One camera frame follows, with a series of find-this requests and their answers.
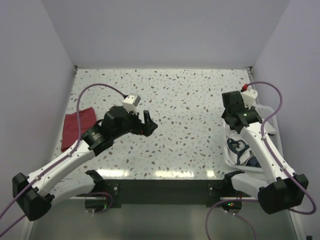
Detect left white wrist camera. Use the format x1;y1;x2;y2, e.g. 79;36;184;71
122;93;141;115

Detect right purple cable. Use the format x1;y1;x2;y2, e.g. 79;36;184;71
206;81;318;240

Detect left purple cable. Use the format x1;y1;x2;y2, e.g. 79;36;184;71
0;83;126;226

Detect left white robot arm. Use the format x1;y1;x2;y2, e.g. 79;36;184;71
12;106;158;221

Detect purple cable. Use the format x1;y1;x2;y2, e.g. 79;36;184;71
206;81;318;240
0;83;126;226

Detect white printed tank top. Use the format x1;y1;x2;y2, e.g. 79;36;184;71
223;122;261;172

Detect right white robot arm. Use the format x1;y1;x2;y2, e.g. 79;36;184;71
221;90;309;214

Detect white plastic laundry basket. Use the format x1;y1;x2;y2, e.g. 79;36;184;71
226;116;283;174

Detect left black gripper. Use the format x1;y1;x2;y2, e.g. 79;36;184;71
112;107;158;140

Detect folded dark red tank top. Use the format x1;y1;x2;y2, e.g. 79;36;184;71
60;107;97;152

